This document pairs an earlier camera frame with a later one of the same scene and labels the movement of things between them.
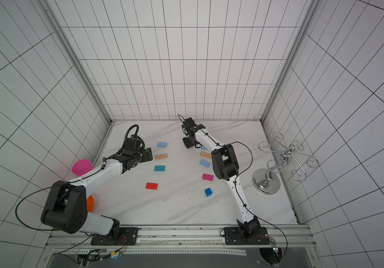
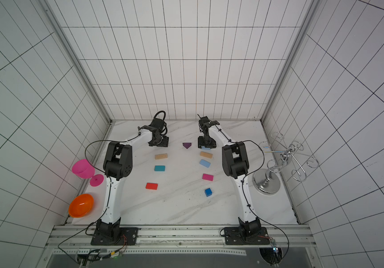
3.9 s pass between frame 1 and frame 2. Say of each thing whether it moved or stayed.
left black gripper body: moved
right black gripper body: moved
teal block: stayed
